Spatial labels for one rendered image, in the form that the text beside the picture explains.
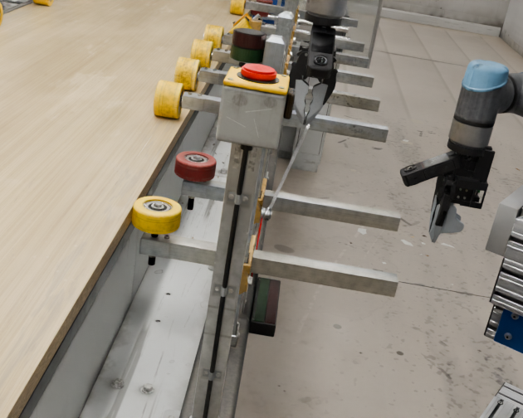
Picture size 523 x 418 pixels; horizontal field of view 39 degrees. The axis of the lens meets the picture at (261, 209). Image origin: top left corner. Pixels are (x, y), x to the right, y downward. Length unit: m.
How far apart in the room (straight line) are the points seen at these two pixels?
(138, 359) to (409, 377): 1.39
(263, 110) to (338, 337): 1.93
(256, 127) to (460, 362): 2.02
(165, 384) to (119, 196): 0.33
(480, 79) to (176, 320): 0.72
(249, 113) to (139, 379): 0.63
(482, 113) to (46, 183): 0.78
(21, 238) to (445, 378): 1.80
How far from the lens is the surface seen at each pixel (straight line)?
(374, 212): 1.49
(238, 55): 1.34
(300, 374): 2.46
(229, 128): 0.83
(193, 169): 1.44
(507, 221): 1.31
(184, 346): 1.41
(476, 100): 1.41
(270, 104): 0.81
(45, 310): 0.96
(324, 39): 1.41
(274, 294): 1.45
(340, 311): 2.84
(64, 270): 1.05
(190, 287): 1.59
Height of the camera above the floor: 1.42
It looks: 24 degrees down
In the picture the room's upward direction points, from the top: 10 degrees clockwise
